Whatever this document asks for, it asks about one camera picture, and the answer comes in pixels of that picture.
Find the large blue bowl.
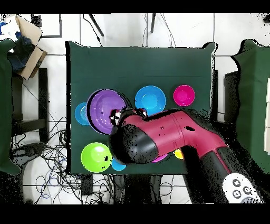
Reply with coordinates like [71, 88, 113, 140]
[134, 85, 167, 116]

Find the purple bowl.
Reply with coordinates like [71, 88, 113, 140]
[86, 88, 128, 135]

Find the large pink bowl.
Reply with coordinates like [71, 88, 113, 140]
[151, 153, 169, 163]

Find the dark green tablecloth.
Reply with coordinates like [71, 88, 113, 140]
[65, 40, 218, 176]

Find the small pink bowl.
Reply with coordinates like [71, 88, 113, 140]
[173, 85, 196, 107]

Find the small translucent blue bowl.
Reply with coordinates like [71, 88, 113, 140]
[74, 102, 90, 126]

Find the blue cup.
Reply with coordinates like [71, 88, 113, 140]
[111, 157, 127, 171]

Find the yellow cup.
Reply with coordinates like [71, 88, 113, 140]
[173, 148, 185, 160]

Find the green bowl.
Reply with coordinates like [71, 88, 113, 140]
[80, 142, 113, 174]

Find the black floor box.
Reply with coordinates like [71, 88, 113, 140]
[80, 174, 94, 196]

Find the black tripod leg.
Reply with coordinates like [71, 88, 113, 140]
[88, 13, 104, 37]
[150, 13, 157, 34]

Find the green cloth side table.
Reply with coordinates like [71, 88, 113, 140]
[0, 39, 22, 176]
[230, 39, 270, 174]

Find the dark blue bag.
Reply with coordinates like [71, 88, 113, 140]
[8, 31, 35, 73]

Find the cardboard box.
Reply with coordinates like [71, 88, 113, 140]
[7, 15, 48, 81]

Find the tangle of black cables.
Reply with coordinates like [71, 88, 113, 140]
[11, 116, 114, 204]

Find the black chair frame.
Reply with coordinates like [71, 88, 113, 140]
[11, 67, 50, 144]
[210, 69, 219, 113]

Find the grey pedestal foot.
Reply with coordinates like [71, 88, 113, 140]
[10, 142, 46, 164]

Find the black square frame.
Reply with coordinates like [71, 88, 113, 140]
[31, 13, 63, 39]

